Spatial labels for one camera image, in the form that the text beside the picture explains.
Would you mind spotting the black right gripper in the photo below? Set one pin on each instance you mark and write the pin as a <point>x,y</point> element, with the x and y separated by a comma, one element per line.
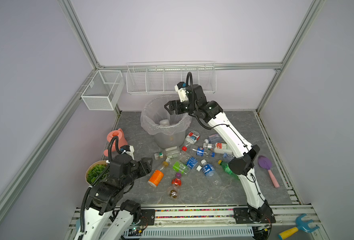
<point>178,103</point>

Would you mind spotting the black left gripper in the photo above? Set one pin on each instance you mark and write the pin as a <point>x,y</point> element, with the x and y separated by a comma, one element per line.
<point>144,166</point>

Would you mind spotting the orange label bottle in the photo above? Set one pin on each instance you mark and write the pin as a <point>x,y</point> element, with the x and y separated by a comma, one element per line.
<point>158,175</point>

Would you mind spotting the square clear green-band bottle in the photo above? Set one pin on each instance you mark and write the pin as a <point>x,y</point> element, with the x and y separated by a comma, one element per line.
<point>172,153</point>

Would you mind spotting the red cap brown bottle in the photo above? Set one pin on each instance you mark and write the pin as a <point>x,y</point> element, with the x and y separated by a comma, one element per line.
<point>174,192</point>

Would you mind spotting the green label clear bottle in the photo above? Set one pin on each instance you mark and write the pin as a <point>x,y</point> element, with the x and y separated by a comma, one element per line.
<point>178,166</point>

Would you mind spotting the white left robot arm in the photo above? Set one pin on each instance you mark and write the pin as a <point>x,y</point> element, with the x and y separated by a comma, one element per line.
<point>98,217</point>

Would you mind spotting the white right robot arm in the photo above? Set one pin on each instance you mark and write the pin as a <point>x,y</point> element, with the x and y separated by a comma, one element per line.
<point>211,116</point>

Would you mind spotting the clear plastic bin liner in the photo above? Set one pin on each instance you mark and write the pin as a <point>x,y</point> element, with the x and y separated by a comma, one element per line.
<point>155,119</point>

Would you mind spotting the grey mesh waste bin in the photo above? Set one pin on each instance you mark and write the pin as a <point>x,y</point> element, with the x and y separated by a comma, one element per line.
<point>165,141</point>

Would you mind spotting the small blue label bottle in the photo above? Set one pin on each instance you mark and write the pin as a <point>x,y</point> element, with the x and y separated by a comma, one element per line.
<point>190,161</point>

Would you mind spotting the pepsi blue label bottle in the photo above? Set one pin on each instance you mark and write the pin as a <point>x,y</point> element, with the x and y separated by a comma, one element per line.
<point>201,152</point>

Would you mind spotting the potted green plant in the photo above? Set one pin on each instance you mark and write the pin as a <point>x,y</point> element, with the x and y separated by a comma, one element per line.
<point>94,171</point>

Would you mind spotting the white cap blue bottle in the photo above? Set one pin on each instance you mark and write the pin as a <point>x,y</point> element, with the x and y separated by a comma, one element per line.
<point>210,173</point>

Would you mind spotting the light blue label bottle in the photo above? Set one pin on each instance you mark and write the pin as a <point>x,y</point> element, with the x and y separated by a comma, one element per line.
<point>227,157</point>

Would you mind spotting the green soda bottle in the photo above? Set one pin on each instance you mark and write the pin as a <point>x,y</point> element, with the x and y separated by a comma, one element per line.
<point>226,168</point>

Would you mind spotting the purple pink toy spade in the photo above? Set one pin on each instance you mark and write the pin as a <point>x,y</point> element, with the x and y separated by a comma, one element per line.
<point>266,164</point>

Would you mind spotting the blue yellow toy rake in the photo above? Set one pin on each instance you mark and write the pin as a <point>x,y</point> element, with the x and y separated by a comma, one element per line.
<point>301,225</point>

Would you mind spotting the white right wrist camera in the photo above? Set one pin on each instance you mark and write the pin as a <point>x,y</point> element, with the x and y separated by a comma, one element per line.
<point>180,88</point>

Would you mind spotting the white wire wall shelf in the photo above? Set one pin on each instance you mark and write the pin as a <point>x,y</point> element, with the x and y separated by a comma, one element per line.
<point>161,77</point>

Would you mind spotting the white mesh wall basket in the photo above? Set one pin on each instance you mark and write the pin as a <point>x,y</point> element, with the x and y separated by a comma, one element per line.
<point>103,90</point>

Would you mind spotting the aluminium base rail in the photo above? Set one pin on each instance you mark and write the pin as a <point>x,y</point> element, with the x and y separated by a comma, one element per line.
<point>210,222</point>

